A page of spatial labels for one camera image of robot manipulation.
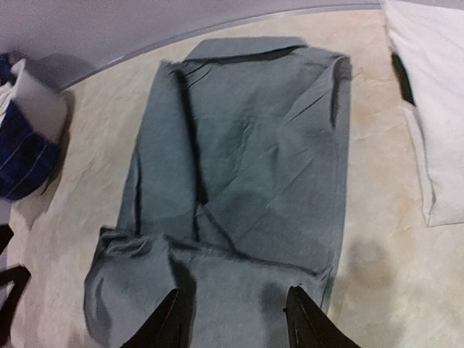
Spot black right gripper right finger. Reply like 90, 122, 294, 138
284, 286, 360, 348

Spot grey garment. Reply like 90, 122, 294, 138
83, 37, 352, 347

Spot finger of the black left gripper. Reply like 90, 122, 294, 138
0, 224, 32, 334

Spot white garment in basket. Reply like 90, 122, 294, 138
0, 59, 26, 126

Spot white and green raglan shirt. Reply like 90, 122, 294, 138
383, 1, 463, 226

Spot blue plaid garment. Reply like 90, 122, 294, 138
0, 52, 61, 202

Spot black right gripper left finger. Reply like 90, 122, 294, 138
121, 289, 189, 348

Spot white plastic laundry basket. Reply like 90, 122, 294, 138
11, 59, 67, 144

